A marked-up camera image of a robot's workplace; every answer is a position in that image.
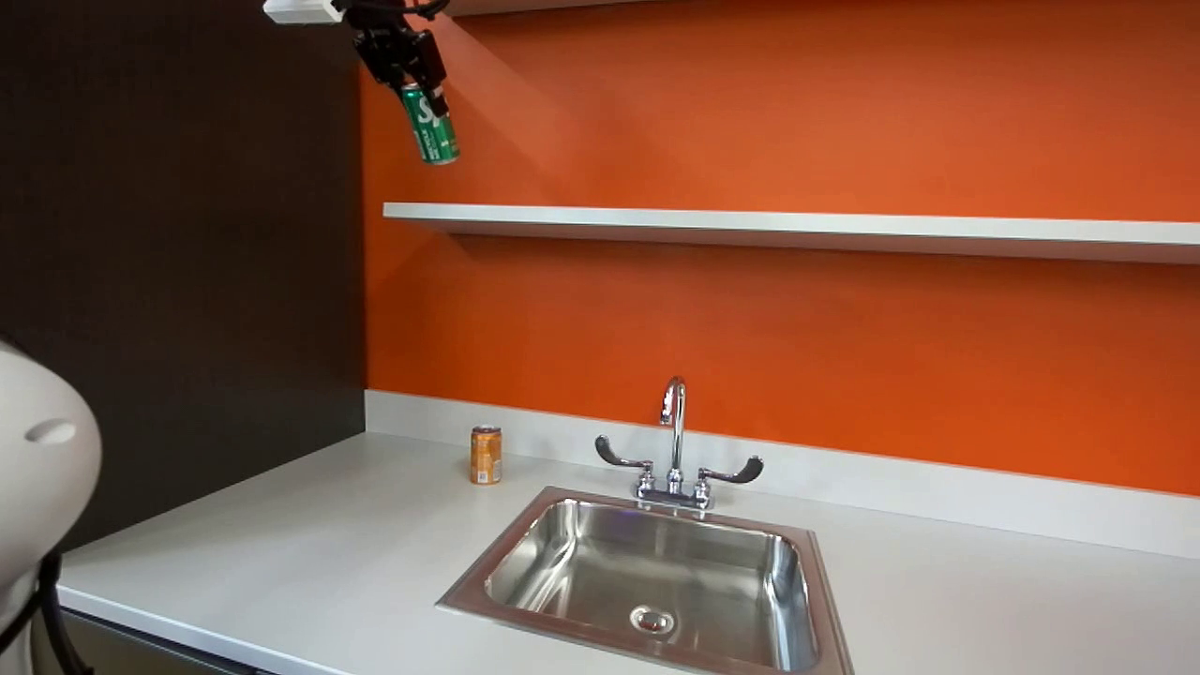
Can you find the long white wall shelf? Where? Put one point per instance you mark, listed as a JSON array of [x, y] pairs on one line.
[[799, 232]]

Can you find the white backsplash strip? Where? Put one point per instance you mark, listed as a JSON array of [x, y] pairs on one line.
[[874, 482]]

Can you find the dark wood cabinet panel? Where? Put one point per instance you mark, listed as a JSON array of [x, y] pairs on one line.
[[190, 228]]

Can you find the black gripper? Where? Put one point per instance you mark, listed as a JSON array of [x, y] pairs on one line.
[[392, 44]]

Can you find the orange soda can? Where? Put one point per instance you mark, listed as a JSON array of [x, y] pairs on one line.
[[484, 456]]

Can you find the stainless steel sink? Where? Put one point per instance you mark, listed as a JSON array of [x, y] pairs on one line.
[[652, 587]]

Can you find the green soda can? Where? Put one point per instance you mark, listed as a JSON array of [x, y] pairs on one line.
[[433, 132]]

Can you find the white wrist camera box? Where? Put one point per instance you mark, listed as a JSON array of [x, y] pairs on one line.
[[307, 9]]

